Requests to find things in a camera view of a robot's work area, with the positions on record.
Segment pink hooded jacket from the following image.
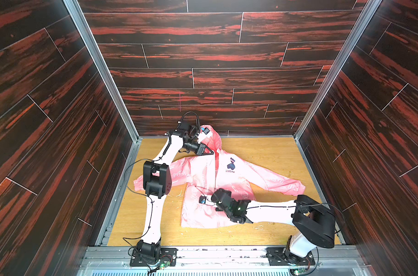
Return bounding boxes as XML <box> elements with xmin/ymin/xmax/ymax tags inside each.
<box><xmin>132</xmin><ymin>125</ymin><xmax>306</xmax><ymax>229</ymax></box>

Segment aluminium front rail frame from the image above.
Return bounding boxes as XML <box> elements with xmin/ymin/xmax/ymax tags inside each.
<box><xmin>77</xmin><ymin>245</ymin><xmax>373</xmax><ymax>276</ymax></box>

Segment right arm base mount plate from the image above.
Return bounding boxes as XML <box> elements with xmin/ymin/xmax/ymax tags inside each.
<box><xmin>265</xmin><ymin>247</ymin><xmax>316</xmax><ymax>266</ymax></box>

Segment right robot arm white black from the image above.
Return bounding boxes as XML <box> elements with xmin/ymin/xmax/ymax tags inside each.
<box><xmin>211</xmin><ymin>189</ymin><xmax>335</xmax><ymax>265</ymax></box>

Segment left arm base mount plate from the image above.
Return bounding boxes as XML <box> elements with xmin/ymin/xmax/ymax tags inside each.
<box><xmin>130</xmin><ymin>247</ymin><xmax>178</xmax><ymax>267</ymax></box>

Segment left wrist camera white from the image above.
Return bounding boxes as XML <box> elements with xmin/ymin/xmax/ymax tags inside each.
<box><xmin>199</xmin><ymin>127</ymin><xmax>212</xmax><ymax>140</ymax></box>

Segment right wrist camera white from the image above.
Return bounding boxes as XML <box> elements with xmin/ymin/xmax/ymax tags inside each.
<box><xmin>199</xmin><ymin>195</ymin><xmax>210</xmax><ymax>205</ymax></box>

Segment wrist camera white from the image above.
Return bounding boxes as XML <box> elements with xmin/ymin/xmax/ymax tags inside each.
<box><xmin>199</xmin><ymin>195</ymin><xmax>210</xmax><ymax>205</ymax></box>
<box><xmin>199</xmin><ymin>127</ymin><xmax>212</xmax><ymax>140</ymax></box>

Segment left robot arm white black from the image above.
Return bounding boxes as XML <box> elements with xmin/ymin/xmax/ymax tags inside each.
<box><xmin>134</xmin><ymin>120</ymin><xmax>214</xmax><ymax>265</ymax></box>

